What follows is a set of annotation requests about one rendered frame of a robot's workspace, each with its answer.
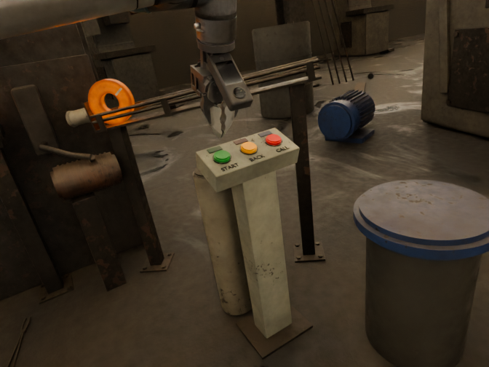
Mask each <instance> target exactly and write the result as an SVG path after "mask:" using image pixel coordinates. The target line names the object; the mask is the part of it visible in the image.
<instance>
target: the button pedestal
mask: <svg viewBox="0 0 489 367"><path fill-rule="evenodd" d="M266 131H268V130H265V131H263V132H266ZM269 131H270V132H272V134H275V135H278V136H279V137H281V139H282V141H281V143H280V144H279V145H270V144H268V143H267V142H266V136H263V137H260V136H259V135H258V133H256V134H253V135H249V136H246V137H243V138H246V139H247V140H248V142H252V143H254V144H255V145H256V146H257V151H256V152H254V153H252V154H247V153H244V152H243V151H242V150H241V145H242V143H241V144H238V145H236V144H235V143H234V142H233V141H237V140H239V139H243V138H239V139H236V140H233V141H229V142H227V143H222V144H220V145H217V146H220V147H221V148H222V150H224V151H227V152H228V153H230V155H231V159H230V160H229V161H227V162H216V161H215V160H214V153H215V152H213V153H209V152H208V151H207V149H203V150H201V151H197V152H196V167H197V168H198V170H199V171H200V172H201V174H202V175H203V176H204V177H205V178H206V180H207V181H208V182H209V184H210V185H211V186H212V188H214V190H215V191H216V192H221V191H223V190H225V189H228V188H231V190H232V194H233V199H234V207H235V211H236V219H237V224H238V228H239V236H240V241H241V246H242V253H243V258H244V266H245V270H246V275H247V283H248V288H249V292H250V300H251V304H252V309H253V314H251V315H249V316H248V317H246V318H244V319H243V320H240V321H239V322H238V323H236V325H237V327H238V328H239V330H240V331H241V332H242V333H243V334H244V336H245V337H246V338H247V340H248V341H249V343H251V345H252V346H253V347H254V349H255V350H256V352H257V353H258V354H259V355H260V356H261V358H262V359H265V358H267V357H268V356H269V355H271V354H272V353H274V352H276V351H277V350H279V349H280V348H282V347H283V346H285V345H286V344H288V343H290V342H291V341H292V340H294V339H296V338H297V337H299V336H300V335H301V334H303V333H305V332H307V331H308V330H309V329H311V328H313V325H312V324H310V322H309V321H308V320H307V319H306V318H305V317H304V316H303V315H302V314H301V313H299V312H298V311H297V310H296V309H295V308H294V307H293V306H292V305H291V304H290V298H289V291H288V284H287V271H286V264H285V252H284V245H283V238H282V225H281V218H280V212H279V199H278V191H277V179H276V172H275V171H276V170H279V169H282V168H284V167H287V166H289V165H293V164H295V163H297V161H298V154H299V150H300V148H299V147H298V146H297V145H295V144H294V143H293V142H292V141H291V140H290V139H289V138H287V137H286V136H285V135H283V134H282V133H281V132H280V131H278V129H276V128H272V129H269ZM263 132H259V133H263ZM214 147H216V146H213V147H210V148H208V149H211V148H214Z"/></svg>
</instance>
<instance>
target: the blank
mask: <svg viewBox="0 0 489 367"><path fill-rule="evenodd" d="M107 93H111V94H113V95H115V96H116V98H117V99H118V101H119V107H118V108H122V107H125V106H131V105H134V104H135V101H134V98H133V95H132V93H131V91H130V89H129V88H128V87H127V86H126V85H125V84H123V83H122V82H120V81H118V80H116V79H103V80H100V81H98V82H96V83H94V84H93V85H92V86H91V88H90V91H89V94H88V103H89V106H90V109H91V111H92V113H93V114H99V113H102V112H105V111H110V110H111V109H109V108H108V107H107V106H106V104H105V101H104V97H105V95H106V94H107ZM130 111H134V108H132V109H129V110H125V111H120V112H116V113H113V114H108V115H105V116H102V118H106V117H112V116H115V115H118V114H123V113H127V112H130ZM131 116H132V115H129V116H126V117H121V118H118V119H112V120H109V121H106V122H105V123H107V124H110V125H118V124H121V123H123V122H125V121H126V120H128V119H129V118H130V117H131Z"/></svg>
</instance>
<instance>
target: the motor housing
mask: <svg viewBox="0 0 489 367"><path fill-rule="evenodd" d="M52 169H53V171H52V172H50V175H51V178H52V182H53V184H54V186H55V189H56V191H57V194H58V196H59V198H64V200H71V201H72V205H73V208H74V210H75V212H76V215H77V217H78V220H79V223H80V225H81V228H82V230H83V233H84V236H85V237H86V240H87V243H88V245H89V247H90V250H91V252H92V255H93V258H94V260H95V263H96V265H97V267H98V270H99V273H100V276H101V277H102V280H103V283H104V286H105V287H106V290H107V291H110V290H112V289H114V288H117V287H119V286H120V285H124V284H125V283H127V281H126V279H125V276H124V273H123V271H122V268H121V265H120V263H119V260H118V257H117V254H116V251H115V249H114V245H113V243H112V241H111V237H110V234H109V233H108V229H107V226H106V223H105V221H104V218H103V215H102V213H101V210H100V207H99V204H98V201H97V198H96V196H95V193H94V192H95V191H100V190H99V189H102V190H103V189H104V188H108V187H109V186H110V187H112V186H113V185H115V186H116V185H117V184H119V183H121V179H123V177H122V172H121V169H120V166H119V163H118V161H117V159H116V156H115V155H114V154H112V155H111V153H110V152H108V153H105V152H103V154H99V155H95V162H93V163H91V162H90V161H89V160H88V159H81V160H79V161H78V160H76V161H75V162H74V161H71V163H68V162H67V164H65V165H64V164H62V165H60V166H59V165H57V167H53V168H52Z"/></svg>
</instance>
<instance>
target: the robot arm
mask: <svg viewBox="0 0 489 367"><path fill-rule="evenodd" d="M188 8H194V11H195V16H196V23H195V24H194V28H195V29H196V41H197V43H198V48H199V49H200V59H198V62H197V64H195V65H191V66H190V67H191V87H192V90H194V91H195V92H196V93H197V95H198V96H199V97H200V98H202V99H201V101H200V106H201V110H202V112H203V114H204V117H205V119H206V120H207V123H208V125H209V126H210V128H211V130H212V131H213V133H214V134H215V135H216V136H217V137H219V138H222V137H223V136H224V135H225V134H226V132H227V131H228V129H229V128H230V126H231V124H232V122H233V121H234V118H235V117H236V115H237V112H238V110H239V109H242V108H247V107H251V105H252V102H253V97H252V95H251V93H250V91H249V89H248V87H247V85H246V84H245V81H244V79H243V78H242V75H241V74H240V72H239V69H238V68H237V67H236V64H235V62H234V60H233V58H232V56H231V54H230V53H227V52H230V51H232V50H233V49H234V48H235V38H236V0H0V39H6V38H10V37H13V36H19V35H23V34H27V33H33V32H37V31H43V30H46V29H50V28H56V27H59V26H63V25H69V24H72V23H78V22H81V21H85V20H91V19H95V18H99V17H105V16H108V15H114V14H118V13H121V12H127V11H131V12H134V13H137V12H147V13H151V12H158V11H166V10H174V9H188ZM199 60H201V61H200V62H199ZM199 66H200V67H199ZM195 67H196V68H195ZM193 75H194V80H193ZM221 101H222V104H218V103H219V102H221ZM220 118H221V121H222V126H221V123H220Z"/></svg>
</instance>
